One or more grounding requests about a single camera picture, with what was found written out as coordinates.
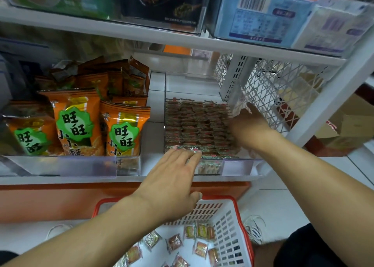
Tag person's right hand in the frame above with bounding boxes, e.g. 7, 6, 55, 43
227, 103, 277, 152

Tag person's left hand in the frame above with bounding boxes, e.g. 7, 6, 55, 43
133, 149, 204, 223

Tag row of small snack packets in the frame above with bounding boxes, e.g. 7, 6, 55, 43
165, 98, 242, 176

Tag pile of small snack packets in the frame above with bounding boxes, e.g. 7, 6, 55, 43
114, 222, 222, 267

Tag white basket with red rim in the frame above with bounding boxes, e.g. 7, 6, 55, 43
90, 195, 256, 267

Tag white metal shelf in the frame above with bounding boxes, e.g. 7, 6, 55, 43
0, 0, 374, 186

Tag person's right forearm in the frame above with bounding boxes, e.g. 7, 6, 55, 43
260, 132, 374, 267

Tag person's left forearm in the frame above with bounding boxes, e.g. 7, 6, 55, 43
3, 197, 155, 267

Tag person's right shoe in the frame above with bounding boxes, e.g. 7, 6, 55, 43
242, 214, 270, 245

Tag person's shoe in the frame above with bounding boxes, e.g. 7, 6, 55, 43
242, 214, 270, 245
46, 222, 74, 238

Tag clear plastic shelf front guard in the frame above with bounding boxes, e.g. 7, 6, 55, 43
0, 154, 142, 178

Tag person's left shoe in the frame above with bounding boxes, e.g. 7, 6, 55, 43
46, 222, 74, 238

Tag person's right leg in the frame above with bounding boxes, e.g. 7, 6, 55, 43
252, 242, 287, 267

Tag orange shelf base panel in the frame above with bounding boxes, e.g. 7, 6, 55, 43
0, 182, 252, 224

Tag person's black shorts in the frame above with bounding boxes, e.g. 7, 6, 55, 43
0, 223, 347, 267

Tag white perforated side panel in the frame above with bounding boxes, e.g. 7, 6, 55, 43
215, 54, 337, 137

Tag brown cardboard box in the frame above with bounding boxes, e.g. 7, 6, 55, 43
307, 91, 374, 156

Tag group of orange snack bags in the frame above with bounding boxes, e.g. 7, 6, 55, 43
3, 55, 152, 158

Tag blue product box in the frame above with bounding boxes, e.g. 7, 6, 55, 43
213, 0, 316, 48

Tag black product box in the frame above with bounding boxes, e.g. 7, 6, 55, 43
114, 0, 210, 34

